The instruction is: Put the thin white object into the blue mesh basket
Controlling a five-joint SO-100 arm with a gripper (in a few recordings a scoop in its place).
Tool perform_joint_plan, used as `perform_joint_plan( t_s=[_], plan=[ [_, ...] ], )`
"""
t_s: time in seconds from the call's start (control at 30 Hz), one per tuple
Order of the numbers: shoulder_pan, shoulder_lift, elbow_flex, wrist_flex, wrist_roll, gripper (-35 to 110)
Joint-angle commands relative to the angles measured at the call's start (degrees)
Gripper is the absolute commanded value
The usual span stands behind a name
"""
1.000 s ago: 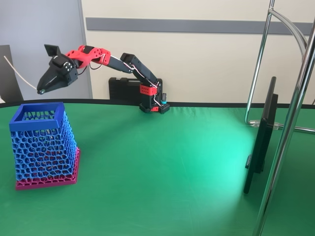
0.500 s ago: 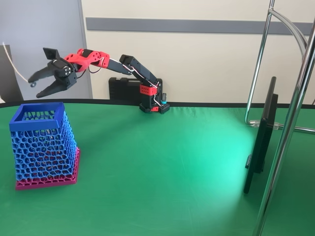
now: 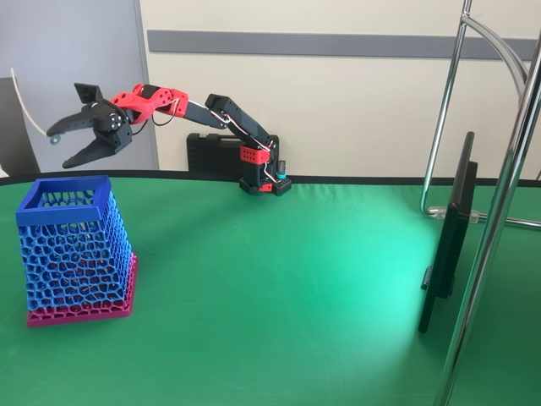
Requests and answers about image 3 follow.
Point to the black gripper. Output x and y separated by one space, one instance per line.
102 122

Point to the black plastic tool case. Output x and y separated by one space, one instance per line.
211 152

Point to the black monitor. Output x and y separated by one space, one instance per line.
450 245

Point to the blue and magenta mesh basket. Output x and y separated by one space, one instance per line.
63 211

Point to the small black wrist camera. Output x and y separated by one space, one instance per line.
88 93

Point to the green cloth with black edge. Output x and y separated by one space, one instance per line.
253 330

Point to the clear plastic clip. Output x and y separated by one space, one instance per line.
474 217

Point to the grey blue door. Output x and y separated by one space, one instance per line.
76 51

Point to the chrome tube frame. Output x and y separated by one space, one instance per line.
483 270

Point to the grey wall rail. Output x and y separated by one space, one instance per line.
296 44

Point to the dark chair back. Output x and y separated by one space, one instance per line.
12 127

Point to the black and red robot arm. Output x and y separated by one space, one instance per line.
249 127

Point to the thin white stick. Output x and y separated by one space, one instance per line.
54 141

